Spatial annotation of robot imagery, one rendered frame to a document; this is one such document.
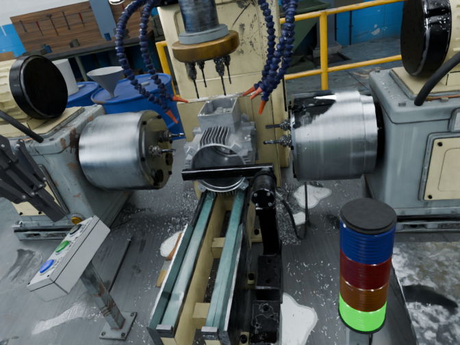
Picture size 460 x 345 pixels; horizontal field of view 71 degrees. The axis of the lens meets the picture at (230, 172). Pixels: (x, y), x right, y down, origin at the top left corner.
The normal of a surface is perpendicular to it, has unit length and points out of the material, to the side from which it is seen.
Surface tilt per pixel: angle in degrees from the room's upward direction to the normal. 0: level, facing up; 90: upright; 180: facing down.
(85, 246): 68
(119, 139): 47
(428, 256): 0
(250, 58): 90
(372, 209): 0
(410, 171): 90
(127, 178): 99
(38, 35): 90
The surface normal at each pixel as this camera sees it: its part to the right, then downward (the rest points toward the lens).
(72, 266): 0.84, -0.37
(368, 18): 0.02, 0.53
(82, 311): -0.18, -0.83
